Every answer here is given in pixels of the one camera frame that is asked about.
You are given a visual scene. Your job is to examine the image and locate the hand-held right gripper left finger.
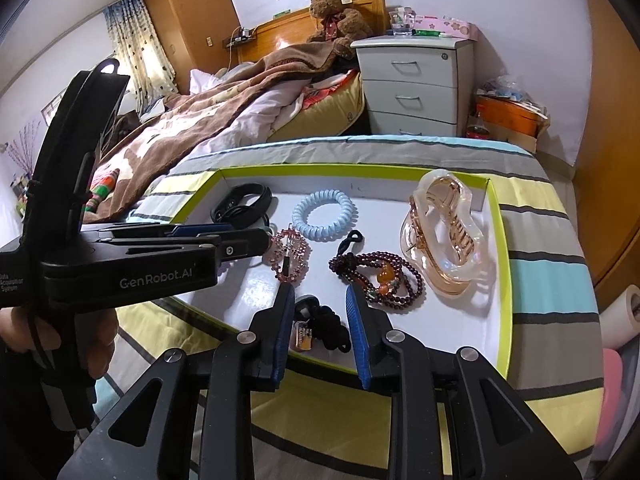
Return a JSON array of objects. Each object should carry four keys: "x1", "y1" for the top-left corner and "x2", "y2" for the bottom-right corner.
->
[{"x1": 57, "y1": 284, "x2": 297, "y2": 480}]

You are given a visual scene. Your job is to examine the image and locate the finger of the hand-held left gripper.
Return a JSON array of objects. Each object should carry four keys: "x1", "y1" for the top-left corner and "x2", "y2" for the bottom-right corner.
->
[
  {"x1": 97, "y1": 223, "x2": 238, "y2": 239},
  {"x1": 97, "y1": 230, "x2": 271, "y2": 265}
]

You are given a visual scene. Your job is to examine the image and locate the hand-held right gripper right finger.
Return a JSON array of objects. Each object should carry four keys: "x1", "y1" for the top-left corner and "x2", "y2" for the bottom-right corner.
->
[{"x1": 345, "y1": 286, "x2": 583, "y2": 480}]

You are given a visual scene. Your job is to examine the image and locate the black cord tag necklace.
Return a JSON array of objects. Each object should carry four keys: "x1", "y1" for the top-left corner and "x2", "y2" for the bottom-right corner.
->
[{"x1": 292, "y1": 296, "x2": 351, "y2": 354}]

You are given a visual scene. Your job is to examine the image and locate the black silicone wristband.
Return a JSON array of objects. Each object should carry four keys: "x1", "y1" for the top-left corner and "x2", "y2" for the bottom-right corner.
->
[{"x1": 210, "y1": 183, "x2": 273, "y2": 224}]

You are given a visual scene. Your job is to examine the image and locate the pink beaded hair ornament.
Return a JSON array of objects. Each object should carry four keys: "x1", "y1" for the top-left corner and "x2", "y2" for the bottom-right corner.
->
[{"x1": 262, "y1": 227, "x2": 311, "y2": 284}]

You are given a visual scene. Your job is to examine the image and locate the blue spiral hair tie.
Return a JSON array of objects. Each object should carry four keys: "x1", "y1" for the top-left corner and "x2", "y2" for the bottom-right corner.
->
[{"x1": 291, "y1": 189, "x2": 357, "y2": 242}]

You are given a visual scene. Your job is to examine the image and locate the dark red beaded bracelet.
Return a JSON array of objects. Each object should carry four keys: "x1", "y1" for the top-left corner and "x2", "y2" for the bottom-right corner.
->
[{"x1": 328, "y1": 230, "x2": 426, "y2": 311}]

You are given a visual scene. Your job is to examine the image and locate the clear amber hair claw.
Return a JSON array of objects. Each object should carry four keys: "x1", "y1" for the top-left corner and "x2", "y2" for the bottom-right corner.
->
[{"x1": 399, "y1": 170, "x2": 485, "y2": 297}]

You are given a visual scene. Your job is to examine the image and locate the green-rimmed white tray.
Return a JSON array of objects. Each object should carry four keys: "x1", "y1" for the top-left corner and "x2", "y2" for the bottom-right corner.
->
[{"x1": 165, "y1": 162, "x2": 514, "y2": 380}]

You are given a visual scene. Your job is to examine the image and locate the person's left forearm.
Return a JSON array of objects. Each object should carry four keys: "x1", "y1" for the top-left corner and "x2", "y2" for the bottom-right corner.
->
[{"x1": 0, "y1": 347, "x2": 76, "y2": 480}]

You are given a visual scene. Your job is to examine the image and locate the person's left hand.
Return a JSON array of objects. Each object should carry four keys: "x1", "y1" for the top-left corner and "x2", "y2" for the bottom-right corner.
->
[{"x1": 0, "y1": 306, "x2": 119, "y2": 381}]

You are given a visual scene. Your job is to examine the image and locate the striped plush toy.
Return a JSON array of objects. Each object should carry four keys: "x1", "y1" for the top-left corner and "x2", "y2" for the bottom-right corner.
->
[{"x1": 82, "y1": 167, "x2": 121, "y2": 217}]

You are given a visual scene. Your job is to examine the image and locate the brown fleece blanket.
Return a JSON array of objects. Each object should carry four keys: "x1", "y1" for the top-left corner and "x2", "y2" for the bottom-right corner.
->
[{"x1": 87, "y1": 40, "x2": 361, "y2": 224}]

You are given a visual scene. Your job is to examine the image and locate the white floral quilt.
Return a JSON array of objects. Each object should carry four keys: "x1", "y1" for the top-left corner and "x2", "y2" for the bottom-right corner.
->
[{"x1": 190, "y1": 67, "x2": 326, "y2": 145}]

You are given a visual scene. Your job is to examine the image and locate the yellow mattress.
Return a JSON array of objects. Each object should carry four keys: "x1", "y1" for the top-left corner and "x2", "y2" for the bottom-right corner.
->
[{"x1": 265, "y1": 72, "x2": 372, "y2": 144}]

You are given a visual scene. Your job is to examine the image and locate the red patterned pillow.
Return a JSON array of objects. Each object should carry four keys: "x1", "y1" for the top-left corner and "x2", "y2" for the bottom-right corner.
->
[{"x1": 295, "y1": 72, "x2": 362, "y2": 111}]

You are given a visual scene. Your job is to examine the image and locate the dotted curtain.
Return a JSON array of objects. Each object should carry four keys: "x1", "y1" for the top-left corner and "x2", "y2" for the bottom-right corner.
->
[{"x1": 104, "y1": 0, "x2": 179, "y2": 112}]

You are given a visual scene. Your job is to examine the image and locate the power strip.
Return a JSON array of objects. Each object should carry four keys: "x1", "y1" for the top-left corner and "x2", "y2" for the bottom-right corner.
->
[{"x1": 222, "y1": 27, "x2": 259, "y2": 46}]

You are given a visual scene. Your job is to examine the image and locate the striped cloth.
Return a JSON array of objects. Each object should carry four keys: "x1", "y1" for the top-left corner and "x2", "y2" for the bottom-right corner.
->
[{"x1": 92, "y1": 134, "x2": 607, "y2": 480}]

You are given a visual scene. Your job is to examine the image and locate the tall wooden cabinet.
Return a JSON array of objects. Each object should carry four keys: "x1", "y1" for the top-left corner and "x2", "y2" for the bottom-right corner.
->
[{"x1": 142, "y1": 0, "x2": 242, "y2": 97}]

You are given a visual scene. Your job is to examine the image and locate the wooden headboard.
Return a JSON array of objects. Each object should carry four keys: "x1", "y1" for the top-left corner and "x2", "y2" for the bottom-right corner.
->
[{"x1": 235, "y1": 0, "x2": 388, "y2": 67}]

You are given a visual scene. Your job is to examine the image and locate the white nightstand drawer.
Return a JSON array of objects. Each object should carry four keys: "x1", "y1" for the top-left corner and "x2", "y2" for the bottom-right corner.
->
[
  {"x1": 370, "y1": 110, "x2": 457, "y2": 137},
  {"x1": 364, "y1": 79, "x2": 459, "y2": 124},
  {"x1": 361, "y1": 49, "x2": 459, "y2": 89}
]

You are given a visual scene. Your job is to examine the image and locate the white nightstand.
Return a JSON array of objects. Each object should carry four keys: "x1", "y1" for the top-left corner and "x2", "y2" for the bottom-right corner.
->
[{"x1": 350, "y1": 35, "x2": 476, "y2": 138}]

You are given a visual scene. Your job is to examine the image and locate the brown teddy bear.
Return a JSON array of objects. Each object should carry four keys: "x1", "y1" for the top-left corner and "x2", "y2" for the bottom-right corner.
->
[{"x1": 306, "y1": 0, "x2": 375, "y2": 58}]

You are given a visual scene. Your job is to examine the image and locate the cardboard box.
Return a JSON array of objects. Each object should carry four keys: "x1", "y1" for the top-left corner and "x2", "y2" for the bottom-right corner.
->
[{"x1": 505, "y1": 125, "x2": 544, "y2": 154}]

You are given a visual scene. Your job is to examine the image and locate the white paper roll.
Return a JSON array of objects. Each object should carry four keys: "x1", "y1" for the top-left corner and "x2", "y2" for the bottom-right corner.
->
[{"x1": 599, "y1": 284, "x2": 640, "y2": 349}]

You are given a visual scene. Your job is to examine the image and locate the orange box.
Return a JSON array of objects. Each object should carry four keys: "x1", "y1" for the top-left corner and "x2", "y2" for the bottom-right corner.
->
[{"x1": 476, "y1": 95, "x2": 546, "y2": 137}]

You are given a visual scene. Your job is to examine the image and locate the clear acrylic organizer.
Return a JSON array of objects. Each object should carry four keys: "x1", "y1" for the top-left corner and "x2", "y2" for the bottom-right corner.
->
[{"x1": 387, "y1": 7, "x2": 418, "y2": 37}]

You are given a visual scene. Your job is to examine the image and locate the clear plastic bag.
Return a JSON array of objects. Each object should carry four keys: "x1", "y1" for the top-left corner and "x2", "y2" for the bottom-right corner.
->
[{"x1": 477, "y1": 75, "x2": 544, "y2": 109}]

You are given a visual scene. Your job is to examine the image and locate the pink floral box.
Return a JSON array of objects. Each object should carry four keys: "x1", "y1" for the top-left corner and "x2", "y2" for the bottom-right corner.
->
[{"x1": 412, "y1": 15, "x2": 481, "y2": 41}]

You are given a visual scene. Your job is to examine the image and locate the large wooden wardrobe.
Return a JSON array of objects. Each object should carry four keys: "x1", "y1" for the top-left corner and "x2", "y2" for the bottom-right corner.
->
[{"x1": 572, "y1": 0, "x2": 640, "y2": 307}]

